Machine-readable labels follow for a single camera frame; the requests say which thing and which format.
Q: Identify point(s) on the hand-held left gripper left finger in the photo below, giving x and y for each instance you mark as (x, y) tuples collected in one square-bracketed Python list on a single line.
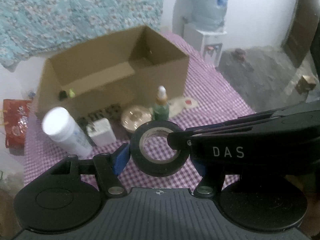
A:
[(121, 160)]

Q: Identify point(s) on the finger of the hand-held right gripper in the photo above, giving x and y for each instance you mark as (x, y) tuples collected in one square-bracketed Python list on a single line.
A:
[(230, 123), (178, 141)]

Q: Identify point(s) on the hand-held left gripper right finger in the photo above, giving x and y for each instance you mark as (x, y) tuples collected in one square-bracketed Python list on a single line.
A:
[(211, 182)]

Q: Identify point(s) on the black tape roll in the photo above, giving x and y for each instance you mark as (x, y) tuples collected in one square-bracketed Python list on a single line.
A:
[(160, 168)]

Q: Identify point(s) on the green dropper bottle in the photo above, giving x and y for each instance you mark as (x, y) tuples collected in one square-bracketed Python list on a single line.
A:
[(161, 110)]

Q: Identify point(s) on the gold lid cream jar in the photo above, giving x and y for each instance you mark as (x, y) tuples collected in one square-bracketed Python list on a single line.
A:
[(135, 117)]

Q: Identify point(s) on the brown cardboard box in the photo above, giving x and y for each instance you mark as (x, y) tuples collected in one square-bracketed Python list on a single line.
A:
[(112, 90)]

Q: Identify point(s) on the green lip balm tube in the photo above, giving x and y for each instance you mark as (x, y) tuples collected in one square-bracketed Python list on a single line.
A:
[(71, 93)]

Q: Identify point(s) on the black oval case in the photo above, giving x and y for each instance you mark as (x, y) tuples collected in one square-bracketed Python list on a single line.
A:
[(63, 95)]

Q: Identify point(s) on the purple checked tablecloth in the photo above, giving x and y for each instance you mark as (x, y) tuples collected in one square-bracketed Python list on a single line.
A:
[(212, 97)]

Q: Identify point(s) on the white charger plug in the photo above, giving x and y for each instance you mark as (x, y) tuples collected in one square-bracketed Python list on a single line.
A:
[(102, 133)]

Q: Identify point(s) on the white cylindrical bottle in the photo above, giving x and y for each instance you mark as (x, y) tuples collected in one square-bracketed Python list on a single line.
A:
[(67, 132)]

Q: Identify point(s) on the small reddish floor object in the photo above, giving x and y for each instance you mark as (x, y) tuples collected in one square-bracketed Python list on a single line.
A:
[(238, 54)]

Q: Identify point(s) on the small tan box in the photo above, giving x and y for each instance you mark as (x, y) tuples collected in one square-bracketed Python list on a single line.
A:
[(305, 85)]

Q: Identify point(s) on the red paper bag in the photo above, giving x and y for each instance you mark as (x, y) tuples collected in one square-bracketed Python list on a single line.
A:
[(17, 122)]

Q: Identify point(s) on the blue water jug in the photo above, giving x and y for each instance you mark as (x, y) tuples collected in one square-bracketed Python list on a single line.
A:
[(207, 5)]

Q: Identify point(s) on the dark furniture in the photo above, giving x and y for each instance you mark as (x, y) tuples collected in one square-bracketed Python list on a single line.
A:
[(300, 25)]

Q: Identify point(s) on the blue floral cloth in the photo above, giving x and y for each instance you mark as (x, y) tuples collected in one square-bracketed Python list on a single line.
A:
[(62, 12)]

